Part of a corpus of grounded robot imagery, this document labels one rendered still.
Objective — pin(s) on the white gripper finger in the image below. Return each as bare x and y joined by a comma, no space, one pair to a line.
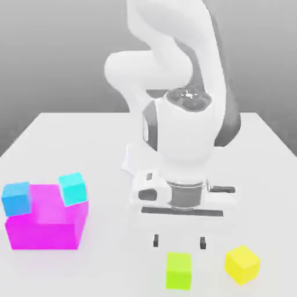
156,240
202,243

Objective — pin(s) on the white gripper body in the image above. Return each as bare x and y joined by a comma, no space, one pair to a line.
182,220

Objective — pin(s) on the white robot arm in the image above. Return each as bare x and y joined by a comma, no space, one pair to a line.
185,130

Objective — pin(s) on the small lime green cube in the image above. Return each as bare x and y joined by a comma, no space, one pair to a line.
178,271

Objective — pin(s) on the small yellow cube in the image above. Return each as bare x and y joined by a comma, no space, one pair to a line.
241,264

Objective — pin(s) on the small cyan cube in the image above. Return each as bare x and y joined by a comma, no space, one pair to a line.
73,189

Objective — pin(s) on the small blue cube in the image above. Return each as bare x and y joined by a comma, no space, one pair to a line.
16,199

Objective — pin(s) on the large magenta box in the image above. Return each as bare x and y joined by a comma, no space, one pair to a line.
46,232

